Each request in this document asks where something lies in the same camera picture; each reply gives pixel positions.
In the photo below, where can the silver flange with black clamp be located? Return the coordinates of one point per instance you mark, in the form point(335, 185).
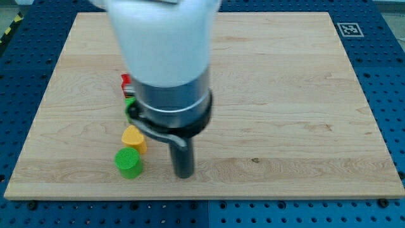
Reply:
point(172, 115)

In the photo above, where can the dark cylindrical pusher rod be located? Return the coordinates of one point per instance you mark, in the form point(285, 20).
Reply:
point(183, 159)

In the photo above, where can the green block behind arm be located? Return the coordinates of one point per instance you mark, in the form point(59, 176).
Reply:
point(128, 102)

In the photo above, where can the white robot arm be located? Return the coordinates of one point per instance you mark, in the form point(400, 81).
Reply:
point(166, 48)

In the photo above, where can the yellow heart-shaped block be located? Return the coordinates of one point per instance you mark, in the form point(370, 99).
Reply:
point(132, 137)

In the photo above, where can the green cylinder block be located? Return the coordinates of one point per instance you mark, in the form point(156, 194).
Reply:
point(128, 163)

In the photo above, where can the red block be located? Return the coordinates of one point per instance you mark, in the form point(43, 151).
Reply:
point(126, 85)

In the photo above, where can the wooden board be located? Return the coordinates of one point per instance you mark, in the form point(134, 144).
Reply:
point(289, 122)

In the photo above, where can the white fiducial marker tag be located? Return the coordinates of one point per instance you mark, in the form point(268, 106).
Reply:
point(350, 29)

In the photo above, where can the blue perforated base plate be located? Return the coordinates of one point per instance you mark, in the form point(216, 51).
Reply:
point(29, 60)

